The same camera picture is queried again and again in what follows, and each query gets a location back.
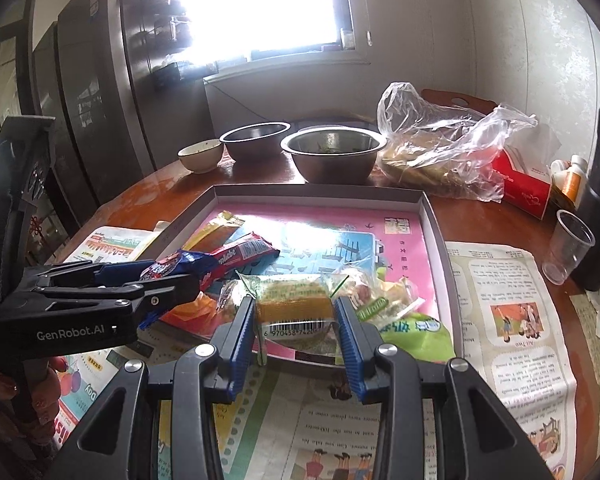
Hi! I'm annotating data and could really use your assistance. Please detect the small steel bowl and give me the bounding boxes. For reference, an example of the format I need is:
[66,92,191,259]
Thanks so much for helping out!
[219,122,293,162]

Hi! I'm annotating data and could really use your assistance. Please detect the small ceramic bowl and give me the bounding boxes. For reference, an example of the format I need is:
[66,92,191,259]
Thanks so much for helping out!
[178,139,225,174]

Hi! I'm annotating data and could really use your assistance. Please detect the clear plastic bag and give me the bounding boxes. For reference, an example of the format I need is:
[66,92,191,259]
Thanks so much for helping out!
[376,81,538,203]

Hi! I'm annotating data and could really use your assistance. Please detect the green snack packet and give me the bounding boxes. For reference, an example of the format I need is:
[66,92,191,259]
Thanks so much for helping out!
[375,311,456,361]

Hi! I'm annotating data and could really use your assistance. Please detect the blue cookie packet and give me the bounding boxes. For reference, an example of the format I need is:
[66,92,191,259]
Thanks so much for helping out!
[140,249,216,293]

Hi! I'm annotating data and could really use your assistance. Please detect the white low cabinet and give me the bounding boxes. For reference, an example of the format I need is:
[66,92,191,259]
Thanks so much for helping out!
[202,60,381,128]

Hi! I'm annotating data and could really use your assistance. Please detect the red tissue box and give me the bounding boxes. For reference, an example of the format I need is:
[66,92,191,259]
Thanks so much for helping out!
[490,127,561,221]

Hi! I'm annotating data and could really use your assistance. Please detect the long yellow snack packet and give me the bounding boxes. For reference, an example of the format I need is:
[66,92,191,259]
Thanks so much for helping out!
[190,210,253,256]

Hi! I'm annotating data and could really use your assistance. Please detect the bright window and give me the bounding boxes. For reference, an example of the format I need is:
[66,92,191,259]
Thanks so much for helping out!
[165,0,371,63]

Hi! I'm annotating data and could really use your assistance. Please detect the yellow cake clear packet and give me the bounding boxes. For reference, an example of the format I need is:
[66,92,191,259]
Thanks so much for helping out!
[237,274,353,346]

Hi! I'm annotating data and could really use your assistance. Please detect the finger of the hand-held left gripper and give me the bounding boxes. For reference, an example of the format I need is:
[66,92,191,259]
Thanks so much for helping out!
[27,272,202,329]
[24,259,157,290]

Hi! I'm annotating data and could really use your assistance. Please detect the beige paper sheet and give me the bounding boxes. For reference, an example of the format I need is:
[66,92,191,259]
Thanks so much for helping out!
[570,292,600,411]

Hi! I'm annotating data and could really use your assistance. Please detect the orange pill bottle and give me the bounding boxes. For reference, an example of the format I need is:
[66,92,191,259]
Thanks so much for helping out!
[560,155,588,203]

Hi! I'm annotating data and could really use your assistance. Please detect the pink-lined cardboard box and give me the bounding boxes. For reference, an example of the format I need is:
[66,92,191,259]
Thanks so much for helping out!
[145,184,468,376]

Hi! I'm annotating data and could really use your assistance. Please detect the dark tall cabinet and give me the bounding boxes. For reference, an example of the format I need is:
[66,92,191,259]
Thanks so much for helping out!
[30,0,211,211]

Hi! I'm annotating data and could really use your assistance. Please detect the person's left hand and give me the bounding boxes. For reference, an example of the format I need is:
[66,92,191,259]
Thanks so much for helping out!
[0,355,65,426]

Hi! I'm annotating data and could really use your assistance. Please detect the clear plastic cup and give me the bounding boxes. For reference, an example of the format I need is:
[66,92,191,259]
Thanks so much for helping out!
[541,209,596,283]

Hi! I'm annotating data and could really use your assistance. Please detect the orange cracker packet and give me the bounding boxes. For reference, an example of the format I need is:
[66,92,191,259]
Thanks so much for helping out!
[160,292,226,336]

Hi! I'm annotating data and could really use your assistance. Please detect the dark hanging storage rack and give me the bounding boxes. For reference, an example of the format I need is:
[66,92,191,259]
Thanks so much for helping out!
[130,0,196,91]

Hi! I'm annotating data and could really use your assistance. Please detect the printed newspaper sheet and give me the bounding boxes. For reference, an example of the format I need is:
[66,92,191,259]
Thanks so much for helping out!
[55,227,578,480]

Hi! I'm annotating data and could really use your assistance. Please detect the red snack packet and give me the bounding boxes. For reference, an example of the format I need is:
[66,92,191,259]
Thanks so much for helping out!
[200,231,281,281]

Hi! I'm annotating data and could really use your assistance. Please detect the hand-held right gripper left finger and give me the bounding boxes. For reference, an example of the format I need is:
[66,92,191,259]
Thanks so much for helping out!
[45,296,257,480]

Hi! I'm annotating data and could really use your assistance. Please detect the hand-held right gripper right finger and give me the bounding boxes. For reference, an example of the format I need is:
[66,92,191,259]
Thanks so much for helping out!
[331,296,553,480]

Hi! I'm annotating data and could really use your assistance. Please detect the large steel bowl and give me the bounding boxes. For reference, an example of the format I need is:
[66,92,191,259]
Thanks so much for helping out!
[280,126,388,184]

